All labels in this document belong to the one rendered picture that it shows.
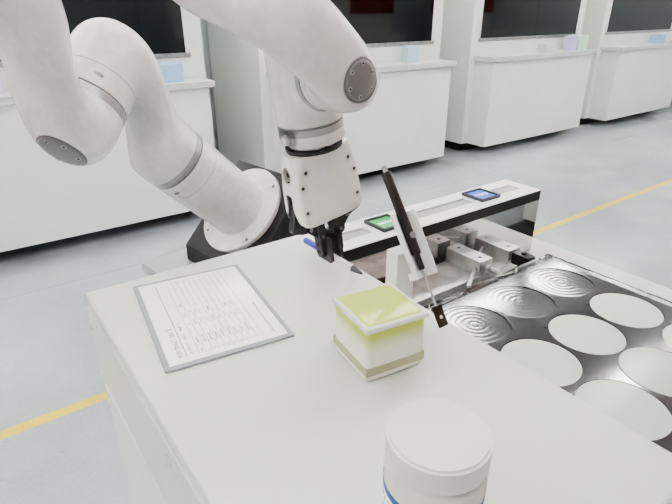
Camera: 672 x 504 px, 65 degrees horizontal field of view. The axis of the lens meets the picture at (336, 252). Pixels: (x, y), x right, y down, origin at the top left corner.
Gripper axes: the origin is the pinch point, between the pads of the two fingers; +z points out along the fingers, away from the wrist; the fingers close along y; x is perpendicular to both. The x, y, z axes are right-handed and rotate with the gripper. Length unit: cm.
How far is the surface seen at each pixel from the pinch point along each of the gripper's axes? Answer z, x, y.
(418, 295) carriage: 14.6, -3.1, 13.6
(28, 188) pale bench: 56, 266, -23
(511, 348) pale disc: 12.3, -23.2, 11.4
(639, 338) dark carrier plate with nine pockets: 14.9, -32.2, 27.4
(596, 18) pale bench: 76, 297, 580
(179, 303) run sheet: -0.2, 2.7, -22.1
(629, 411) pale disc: 12.4, -38.7, 12.1
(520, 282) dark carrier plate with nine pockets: 15.0, -12.4, 27.9
